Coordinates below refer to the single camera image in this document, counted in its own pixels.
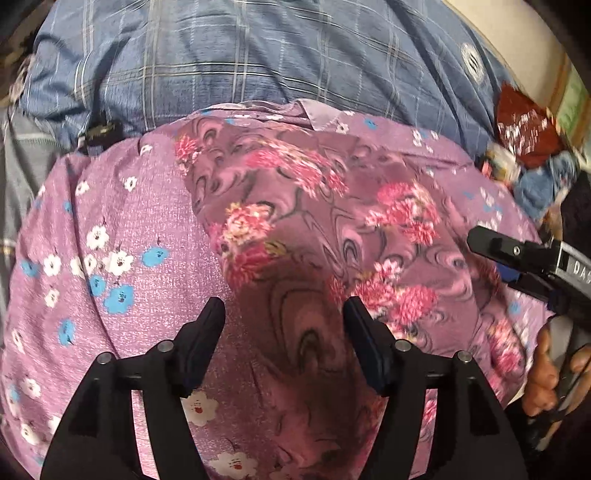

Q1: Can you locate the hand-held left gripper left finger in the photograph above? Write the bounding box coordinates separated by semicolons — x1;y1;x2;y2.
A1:
41;296;227;480

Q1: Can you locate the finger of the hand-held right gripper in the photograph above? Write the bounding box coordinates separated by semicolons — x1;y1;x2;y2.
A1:
503;268;555;302
467;225;561;278

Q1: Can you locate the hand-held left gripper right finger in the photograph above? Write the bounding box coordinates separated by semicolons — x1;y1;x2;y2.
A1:
342;295;529;480

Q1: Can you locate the maroon floral garment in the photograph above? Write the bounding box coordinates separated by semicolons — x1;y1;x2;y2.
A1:
173;115;532;480

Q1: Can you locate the person's right hand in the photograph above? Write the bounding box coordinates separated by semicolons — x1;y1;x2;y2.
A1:
522;323;591;418

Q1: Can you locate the blue denim cloth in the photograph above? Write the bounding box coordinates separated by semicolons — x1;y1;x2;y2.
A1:
512;152;580;222

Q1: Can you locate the colourful small packet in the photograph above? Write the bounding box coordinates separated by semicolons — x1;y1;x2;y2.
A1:
480;141;522;183

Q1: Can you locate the red patterned cloth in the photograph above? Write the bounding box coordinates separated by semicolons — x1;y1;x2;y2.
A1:
495;83;566;169

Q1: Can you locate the wooden framed picture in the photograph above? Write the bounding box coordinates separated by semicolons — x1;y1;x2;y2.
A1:
549;60;591;144

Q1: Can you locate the purple flowered cloth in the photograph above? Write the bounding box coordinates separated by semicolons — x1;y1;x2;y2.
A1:
0;99;555;480

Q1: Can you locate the blue plaid quilt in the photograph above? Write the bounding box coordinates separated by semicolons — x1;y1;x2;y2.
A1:
21;0;522;153

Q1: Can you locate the brown patterned cloth pile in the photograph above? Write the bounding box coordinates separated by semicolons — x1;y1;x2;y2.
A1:
0;28;47;112

